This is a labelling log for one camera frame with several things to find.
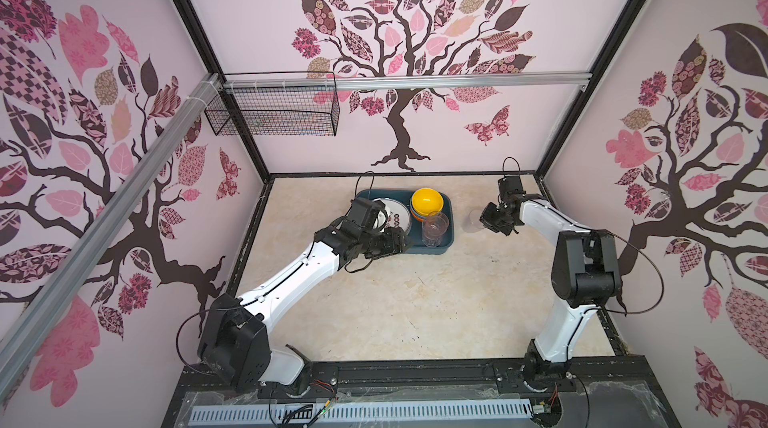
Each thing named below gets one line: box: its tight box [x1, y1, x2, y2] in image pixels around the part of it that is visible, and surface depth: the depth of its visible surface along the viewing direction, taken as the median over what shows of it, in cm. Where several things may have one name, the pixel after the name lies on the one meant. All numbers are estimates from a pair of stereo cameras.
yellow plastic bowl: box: [411, 188, 444, 216], surface depth 103 cm
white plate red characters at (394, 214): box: [373, 198, 412, 235], surface depth 105 cm
